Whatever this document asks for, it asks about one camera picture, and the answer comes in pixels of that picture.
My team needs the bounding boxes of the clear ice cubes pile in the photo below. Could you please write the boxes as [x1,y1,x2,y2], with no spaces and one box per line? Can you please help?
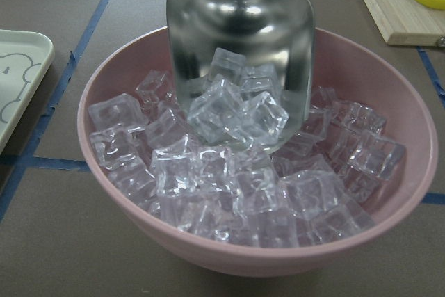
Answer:
[88,48,405,248]

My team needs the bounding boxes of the stainless steel ice scoop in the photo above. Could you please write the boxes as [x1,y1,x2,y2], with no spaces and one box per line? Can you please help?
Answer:
[166,0,315,145]

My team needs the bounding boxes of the pink bowl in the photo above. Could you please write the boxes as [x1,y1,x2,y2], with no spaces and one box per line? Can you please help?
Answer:
[77,28,439,277]

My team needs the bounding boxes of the bamboo cutting board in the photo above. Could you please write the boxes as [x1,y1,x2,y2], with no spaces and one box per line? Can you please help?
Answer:
[364,0,444,48]

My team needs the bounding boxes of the cream bear serving tray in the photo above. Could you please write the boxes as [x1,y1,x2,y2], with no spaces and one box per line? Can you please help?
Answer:
[1,29,55,149]

